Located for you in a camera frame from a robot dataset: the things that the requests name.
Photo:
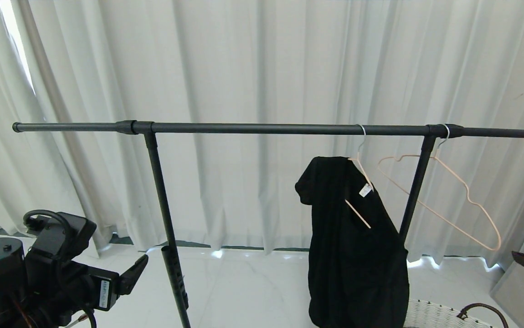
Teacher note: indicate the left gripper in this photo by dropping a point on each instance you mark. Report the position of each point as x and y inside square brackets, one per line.
[89, 287]

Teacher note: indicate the pink clothes hanger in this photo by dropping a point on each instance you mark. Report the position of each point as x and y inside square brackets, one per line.
[357, 214]
[499, 237]

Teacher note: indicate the black garment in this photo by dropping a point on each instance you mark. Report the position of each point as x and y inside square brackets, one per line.
[353, 273]

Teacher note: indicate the white laundry basket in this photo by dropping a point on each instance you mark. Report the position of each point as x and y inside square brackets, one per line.
[426, 316]

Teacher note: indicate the black clothes rack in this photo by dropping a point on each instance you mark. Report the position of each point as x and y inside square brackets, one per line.
[244, 129]

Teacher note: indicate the white curtain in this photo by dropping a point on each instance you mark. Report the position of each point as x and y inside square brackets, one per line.
[244, 68]

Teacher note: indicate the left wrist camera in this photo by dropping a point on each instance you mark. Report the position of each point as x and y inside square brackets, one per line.
[61, 237]

